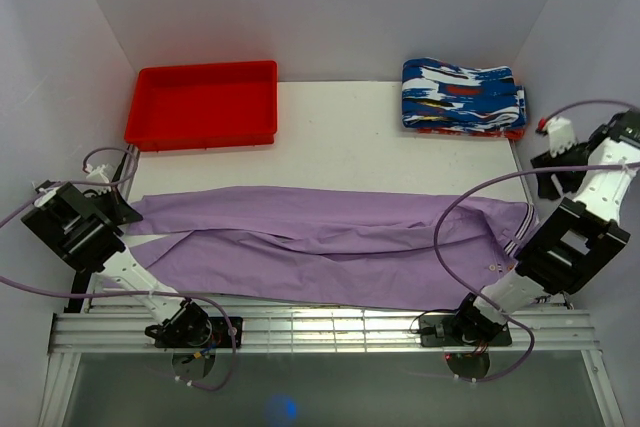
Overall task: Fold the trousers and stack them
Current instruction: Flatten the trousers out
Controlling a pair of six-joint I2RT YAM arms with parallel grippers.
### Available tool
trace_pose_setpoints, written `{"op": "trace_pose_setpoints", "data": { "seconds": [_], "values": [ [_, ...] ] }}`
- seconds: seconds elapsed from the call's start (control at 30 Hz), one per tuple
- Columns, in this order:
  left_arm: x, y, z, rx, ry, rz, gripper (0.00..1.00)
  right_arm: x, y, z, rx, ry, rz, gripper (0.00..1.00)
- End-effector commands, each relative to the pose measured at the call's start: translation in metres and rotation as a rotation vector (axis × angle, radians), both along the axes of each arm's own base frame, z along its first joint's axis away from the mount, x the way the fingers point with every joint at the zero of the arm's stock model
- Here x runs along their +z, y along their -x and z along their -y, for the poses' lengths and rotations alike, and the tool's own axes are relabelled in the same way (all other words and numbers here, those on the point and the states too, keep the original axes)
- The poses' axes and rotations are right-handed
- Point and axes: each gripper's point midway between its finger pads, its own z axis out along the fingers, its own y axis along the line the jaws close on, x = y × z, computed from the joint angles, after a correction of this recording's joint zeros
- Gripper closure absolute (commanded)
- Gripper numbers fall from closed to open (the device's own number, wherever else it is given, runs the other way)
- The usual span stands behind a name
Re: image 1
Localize red plastic tray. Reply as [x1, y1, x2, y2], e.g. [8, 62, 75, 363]
[124, 60, 278, 152]

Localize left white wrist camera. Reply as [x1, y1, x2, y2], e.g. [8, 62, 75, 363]
[83, 163, 115, 195]

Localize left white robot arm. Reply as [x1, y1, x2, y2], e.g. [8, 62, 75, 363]
[21, 181, 213, 348]

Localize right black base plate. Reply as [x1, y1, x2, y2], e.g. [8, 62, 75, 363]
[418, 313, 512, 347]

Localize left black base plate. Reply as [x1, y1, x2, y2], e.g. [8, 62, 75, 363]
[144, 317, 243, 349]

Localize purple trousers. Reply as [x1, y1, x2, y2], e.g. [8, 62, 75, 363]
[128, 186, 536, 310]

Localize red folded trousers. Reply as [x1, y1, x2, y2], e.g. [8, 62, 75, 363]
[417, 127, 526, 141]

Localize blue patterned folded trousers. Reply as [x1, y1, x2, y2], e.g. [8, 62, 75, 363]
[401, 58, 527, 131]

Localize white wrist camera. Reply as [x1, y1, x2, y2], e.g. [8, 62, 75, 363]
[536, 116, 578, 158]
[83, 163, 115, 195]

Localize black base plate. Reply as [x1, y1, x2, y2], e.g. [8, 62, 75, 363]
[144, 317, 243, 349]
[418, 313, 512, 347]

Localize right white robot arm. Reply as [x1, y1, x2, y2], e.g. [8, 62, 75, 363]
[448, 111, 639, 344]

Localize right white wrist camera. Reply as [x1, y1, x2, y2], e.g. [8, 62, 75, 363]
[536, 116, 578, 158]

